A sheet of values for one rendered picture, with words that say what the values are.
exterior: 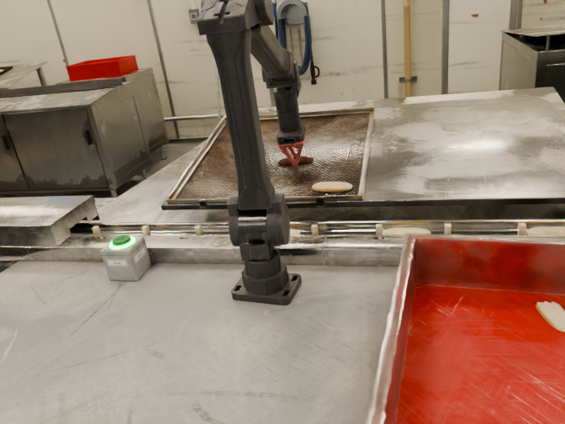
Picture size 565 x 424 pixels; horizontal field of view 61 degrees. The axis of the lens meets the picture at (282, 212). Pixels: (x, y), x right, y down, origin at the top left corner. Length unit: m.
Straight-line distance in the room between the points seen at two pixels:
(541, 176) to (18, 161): 3.76
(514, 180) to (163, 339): 0.83
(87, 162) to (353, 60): 2.50
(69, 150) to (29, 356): 3.06
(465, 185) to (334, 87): 3.67
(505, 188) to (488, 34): 3.30
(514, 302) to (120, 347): 0.68
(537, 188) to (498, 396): 0.57
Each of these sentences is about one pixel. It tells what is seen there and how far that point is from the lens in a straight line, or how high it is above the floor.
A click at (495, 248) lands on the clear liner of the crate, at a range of 0.89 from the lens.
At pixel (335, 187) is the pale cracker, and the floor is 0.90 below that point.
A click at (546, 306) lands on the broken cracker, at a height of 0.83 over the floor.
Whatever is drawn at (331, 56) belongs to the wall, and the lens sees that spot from 4.73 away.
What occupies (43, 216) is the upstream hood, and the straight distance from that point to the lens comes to 1.32.
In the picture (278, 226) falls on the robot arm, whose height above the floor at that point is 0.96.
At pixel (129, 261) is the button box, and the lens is 1.07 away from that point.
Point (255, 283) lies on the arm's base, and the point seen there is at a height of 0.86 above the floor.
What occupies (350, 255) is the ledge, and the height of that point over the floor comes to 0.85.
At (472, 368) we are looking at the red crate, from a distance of 0.78.
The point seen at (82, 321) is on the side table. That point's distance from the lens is 1.02.
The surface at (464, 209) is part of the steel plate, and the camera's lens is 1.24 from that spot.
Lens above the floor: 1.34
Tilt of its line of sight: 24 degrees down
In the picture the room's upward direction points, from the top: 8 degrees counter-clockwise
